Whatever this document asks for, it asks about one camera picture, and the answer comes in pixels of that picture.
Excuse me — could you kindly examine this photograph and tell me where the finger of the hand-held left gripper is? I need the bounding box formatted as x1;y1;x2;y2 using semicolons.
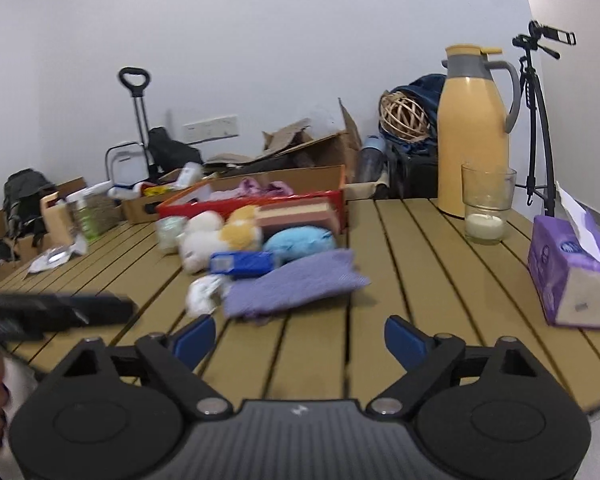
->
40;294;137;334

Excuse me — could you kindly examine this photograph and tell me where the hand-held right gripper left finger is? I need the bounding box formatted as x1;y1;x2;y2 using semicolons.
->
50;314;231;418

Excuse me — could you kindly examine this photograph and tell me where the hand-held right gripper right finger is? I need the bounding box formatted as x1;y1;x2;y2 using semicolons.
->
369;315;551;418

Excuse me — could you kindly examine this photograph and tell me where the blue packet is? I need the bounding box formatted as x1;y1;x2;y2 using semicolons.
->
209;251;277;279

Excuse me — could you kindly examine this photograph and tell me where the white plush toy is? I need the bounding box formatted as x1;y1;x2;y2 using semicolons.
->
179;210;227;274

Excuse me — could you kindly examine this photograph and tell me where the purple towel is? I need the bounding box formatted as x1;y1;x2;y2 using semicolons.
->
224;249;372;321

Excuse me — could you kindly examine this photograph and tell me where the red cardboard box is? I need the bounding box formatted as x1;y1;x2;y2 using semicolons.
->
156;164;349;235

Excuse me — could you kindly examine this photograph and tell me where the blue plush toy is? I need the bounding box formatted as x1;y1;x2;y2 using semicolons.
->
264;226;338;264

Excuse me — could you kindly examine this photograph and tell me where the white crumpled cloth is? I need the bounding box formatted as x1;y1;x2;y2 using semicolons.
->
186;275;232;317

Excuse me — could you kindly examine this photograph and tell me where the low cardboard box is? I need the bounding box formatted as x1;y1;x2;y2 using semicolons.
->
0;209;43;282

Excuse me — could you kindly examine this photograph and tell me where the clear plastic packet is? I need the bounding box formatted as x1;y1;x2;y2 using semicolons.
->
27;239;89;275

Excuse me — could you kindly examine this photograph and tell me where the green bottle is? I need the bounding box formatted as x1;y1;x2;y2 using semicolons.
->
72;197;101;241

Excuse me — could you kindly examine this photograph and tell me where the small cardboard box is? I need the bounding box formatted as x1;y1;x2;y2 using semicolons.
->
39;177;89;246

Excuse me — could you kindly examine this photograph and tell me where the pale green jar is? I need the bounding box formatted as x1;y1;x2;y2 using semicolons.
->
155;216;189;254

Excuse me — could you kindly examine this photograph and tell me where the cardboard box of supplies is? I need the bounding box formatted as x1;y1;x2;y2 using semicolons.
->
122;169;207;224

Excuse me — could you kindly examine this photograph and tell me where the dark green backpack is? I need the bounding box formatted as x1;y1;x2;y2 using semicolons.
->
2;168;57;241

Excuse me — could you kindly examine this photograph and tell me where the beige tote bag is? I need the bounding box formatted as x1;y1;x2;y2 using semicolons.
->
344;179;392;202

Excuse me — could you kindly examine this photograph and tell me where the drinking glass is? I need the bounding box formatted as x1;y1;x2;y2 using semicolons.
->
461;162;518;246

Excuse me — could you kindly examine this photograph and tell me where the pink and beige sponge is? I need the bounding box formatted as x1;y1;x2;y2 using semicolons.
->
255;198;342;234

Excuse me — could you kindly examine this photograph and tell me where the pink cloth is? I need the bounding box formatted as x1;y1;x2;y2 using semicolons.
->
236;178;296;198

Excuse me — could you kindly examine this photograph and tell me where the black suitcase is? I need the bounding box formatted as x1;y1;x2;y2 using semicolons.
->
387;147;441;199

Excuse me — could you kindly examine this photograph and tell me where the purple tissue pack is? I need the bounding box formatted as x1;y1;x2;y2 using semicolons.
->
527;182;600;331

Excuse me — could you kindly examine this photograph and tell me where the black bag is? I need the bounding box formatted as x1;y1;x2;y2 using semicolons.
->
147;127;204;171

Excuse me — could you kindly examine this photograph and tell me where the blue water bottle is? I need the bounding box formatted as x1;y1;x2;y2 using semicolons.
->
357;135;389;184

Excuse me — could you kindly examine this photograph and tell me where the large torn cardboard box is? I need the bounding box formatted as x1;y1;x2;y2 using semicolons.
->
204;97;364;182

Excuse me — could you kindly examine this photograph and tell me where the black hand trolley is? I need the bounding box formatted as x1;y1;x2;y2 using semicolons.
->
104;66;154;187

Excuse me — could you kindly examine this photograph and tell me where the yellow thermos jug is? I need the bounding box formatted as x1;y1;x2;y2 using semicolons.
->
437;44;522;219

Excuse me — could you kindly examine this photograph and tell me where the wicker ball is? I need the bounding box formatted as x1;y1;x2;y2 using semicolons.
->
378;90;434;142

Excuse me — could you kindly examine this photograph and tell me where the black tripod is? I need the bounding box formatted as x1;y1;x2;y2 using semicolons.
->
511;20;577;219

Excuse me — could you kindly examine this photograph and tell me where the white wall outlet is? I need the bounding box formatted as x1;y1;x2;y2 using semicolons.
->
182;115;241;142

